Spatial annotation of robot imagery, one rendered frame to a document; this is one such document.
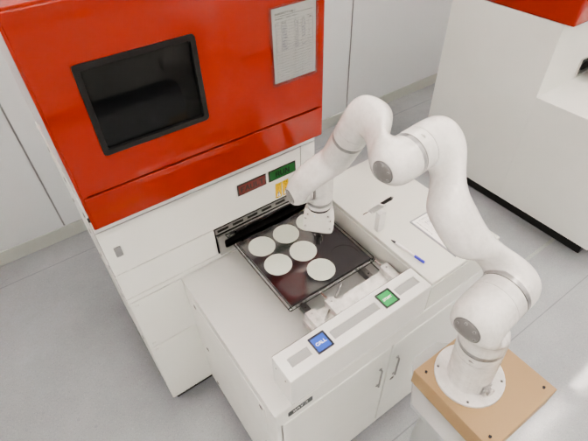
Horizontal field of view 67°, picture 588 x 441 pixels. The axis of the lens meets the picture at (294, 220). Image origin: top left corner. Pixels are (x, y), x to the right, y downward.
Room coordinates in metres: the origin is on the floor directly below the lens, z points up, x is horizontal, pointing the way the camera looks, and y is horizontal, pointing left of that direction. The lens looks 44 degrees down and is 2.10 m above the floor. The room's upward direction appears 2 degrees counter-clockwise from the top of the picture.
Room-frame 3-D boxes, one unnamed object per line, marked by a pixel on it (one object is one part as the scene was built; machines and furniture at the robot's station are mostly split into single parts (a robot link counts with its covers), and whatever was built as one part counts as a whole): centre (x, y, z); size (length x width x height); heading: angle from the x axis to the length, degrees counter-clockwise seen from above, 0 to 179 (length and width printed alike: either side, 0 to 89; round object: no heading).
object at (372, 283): (0.87, -0.19, 0.87); 0.36 x 0.08 x 0.03; 124
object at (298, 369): (0.75, -0.18, 0.89); 0.55 x 0.09 x 0.14; 124
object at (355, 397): (1.04, -0.15, 0.41); 0.97 x 0.64 x 0.82; 124
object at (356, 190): (1.22, -0.40, 0.89); 0.62 x 0.35 x 0.14; 34
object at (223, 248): (1.25, 0.10, 0.89); 0.44 x 0.02 x 0.10; 124
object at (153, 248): (1.16, 0.26, 1.02); 0.82 x 0.03 x 0.40; 124
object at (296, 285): (1.08, -0.03, 0.90); 0.34 x 0.34 x 0.01; 34
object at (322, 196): (1.07, -0.08, 1.23); 0.09 x 0.08 x 0.13; 123
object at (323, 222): (1.07, -0.08, 1.09); 0.10 x 0.07 x 0.11; 76
